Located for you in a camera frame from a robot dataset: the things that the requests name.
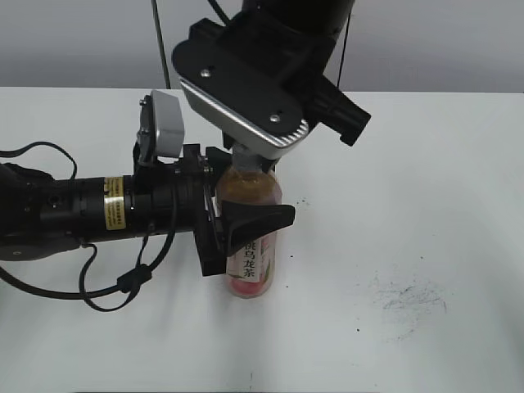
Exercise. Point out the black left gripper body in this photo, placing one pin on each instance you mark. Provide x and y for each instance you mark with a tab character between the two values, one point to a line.
177	198

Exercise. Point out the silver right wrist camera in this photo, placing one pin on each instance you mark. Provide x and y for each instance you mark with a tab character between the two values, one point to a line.
245	104

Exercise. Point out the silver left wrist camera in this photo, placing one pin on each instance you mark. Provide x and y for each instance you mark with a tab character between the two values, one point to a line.
161	130

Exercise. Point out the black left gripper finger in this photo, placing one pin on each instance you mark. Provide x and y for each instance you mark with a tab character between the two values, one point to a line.
246	223

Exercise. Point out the peach oolong tea bottle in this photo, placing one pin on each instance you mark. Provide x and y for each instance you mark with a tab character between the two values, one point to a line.
249	272

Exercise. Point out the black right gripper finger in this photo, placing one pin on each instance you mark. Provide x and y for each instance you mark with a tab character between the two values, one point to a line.
268	165

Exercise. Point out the white bottle cap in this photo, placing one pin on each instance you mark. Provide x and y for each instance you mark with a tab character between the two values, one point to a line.
245	160

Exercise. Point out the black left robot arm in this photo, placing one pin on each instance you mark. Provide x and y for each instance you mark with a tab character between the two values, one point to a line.
42	216

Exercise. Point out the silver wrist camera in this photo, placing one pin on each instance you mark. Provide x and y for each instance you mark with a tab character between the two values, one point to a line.
161	130
245	104

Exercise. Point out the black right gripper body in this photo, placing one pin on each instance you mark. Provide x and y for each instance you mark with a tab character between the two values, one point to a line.
292	48

